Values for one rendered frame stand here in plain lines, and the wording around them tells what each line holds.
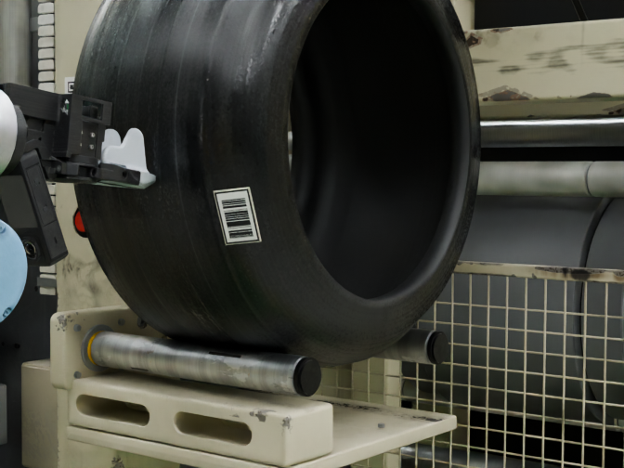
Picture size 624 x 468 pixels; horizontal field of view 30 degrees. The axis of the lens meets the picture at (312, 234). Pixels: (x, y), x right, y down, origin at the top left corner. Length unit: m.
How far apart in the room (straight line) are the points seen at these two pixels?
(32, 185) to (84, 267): 0.52
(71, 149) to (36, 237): 0.09
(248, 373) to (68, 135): 0.37
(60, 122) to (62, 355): 0.44
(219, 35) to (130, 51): 0.12
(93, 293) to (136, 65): 0.44
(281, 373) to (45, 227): 0.33
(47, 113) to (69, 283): 0.55
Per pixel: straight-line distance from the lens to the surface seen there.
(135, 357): 1.46
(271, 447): 1.30
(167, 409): 1.40
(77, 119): 1.14
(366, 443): 1.42
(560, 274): 1.65
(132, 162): 1.21
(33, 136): 1.14
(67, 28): 1.66
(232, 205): 1.21
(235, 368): 1.35
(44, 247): 1.14
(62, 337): 1.50
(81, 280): 1.64
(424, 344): 1.52
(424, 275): 1.48
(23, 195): 1.13
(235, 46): 1.23
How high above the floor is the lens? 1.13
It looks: 3 degrees down
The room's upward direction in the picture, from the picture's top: straight up
